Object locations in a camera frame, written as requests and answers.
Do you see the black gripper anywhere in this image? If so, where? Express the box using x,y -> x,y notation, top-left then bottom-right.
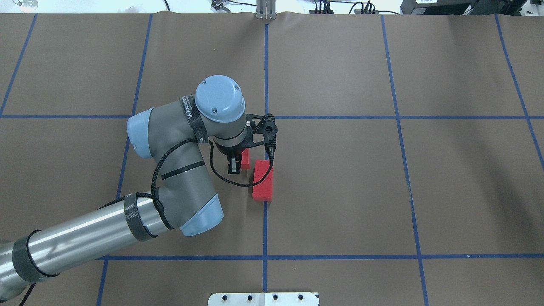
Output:
214,113 -> 278,175

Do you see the aluminium frame post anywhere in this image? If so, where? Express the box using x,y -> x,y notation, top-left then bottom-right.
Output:
255,0 -> 277,21

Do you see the red block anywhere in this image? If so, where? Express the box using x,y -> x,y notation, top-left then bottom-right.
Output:
240,148 -> 251,170
253,159 -> 274,183
251,178 -> 274,202

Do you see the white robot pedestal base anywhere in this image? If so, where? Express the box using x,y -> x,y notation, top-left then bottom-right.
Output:
207,292 -> 320,306

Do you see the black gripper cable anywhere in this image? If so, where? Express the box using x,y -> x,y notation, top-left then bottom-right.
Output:
151,138 -> 275,230

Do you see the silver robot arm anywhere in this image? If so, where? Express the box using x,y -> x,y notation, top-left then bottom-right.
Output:
1,75 -> 278,302

